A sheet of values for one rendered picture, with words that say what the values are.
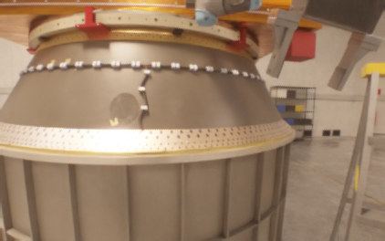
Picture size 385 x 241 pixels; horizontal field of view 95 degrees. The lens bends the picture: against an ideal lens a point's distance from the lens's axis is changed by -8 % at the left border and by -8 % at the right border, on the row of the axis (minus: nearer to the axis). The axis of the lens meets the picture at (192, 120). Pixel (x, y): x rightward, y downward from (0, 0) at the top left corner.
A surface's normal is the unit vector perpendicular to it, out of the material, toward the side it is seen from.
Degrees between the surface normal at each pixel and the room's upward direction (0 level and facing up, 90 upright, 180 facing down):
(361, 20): 113
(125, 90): 62
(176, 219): 90
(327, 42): 90
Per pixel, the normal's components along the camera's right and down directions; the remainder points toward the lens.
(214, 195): 0.42, 0.10
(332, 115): 0.11, 0.11
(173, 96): 0.25, -0.37
